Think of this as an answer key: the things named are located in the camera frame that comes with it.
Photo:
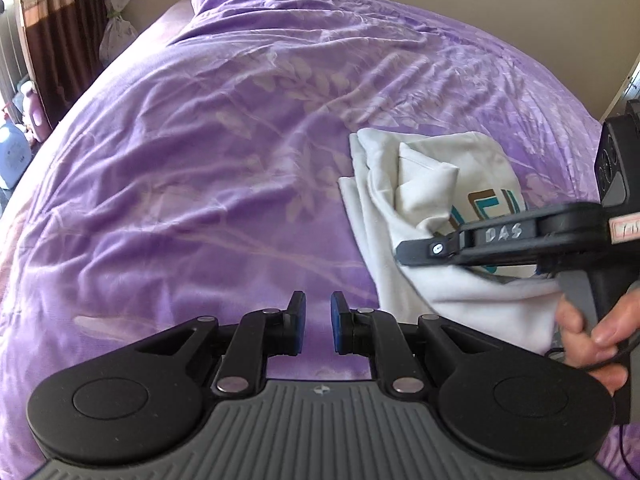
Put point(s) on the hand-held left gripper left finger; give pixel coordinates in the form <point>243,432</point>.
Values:
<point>299,322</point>

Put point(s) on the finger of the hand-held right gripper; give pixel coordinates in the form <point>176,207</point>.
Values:
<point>430,250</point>

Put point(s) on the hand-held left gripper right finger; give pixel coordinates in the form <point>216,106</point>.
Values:
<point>338,322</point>

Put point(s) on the white printed sweatshirt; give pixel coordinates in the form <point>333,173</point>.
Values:
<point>425,220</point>

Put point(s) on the person's right hand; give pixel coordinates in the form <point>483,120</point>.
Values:
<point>582,340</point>

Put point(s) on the purple floral bed sheet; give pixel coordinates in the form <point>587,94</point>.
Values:
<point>200,160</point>

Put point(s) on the blue plastic container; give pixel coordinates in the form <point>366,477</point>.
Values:
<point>12,152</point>

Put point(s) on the pink bottle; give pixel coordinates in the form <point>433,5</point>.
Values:
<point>34,110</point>

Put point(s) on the white patterned tied curtain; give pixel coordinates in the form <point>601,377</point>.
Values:
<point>116,30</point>

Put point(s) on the brown patterned curtain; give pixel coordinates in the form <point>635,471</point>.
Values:
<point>60,15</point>

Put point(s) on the grey radiator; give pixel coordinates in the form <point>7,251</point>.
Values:
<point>10,40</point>

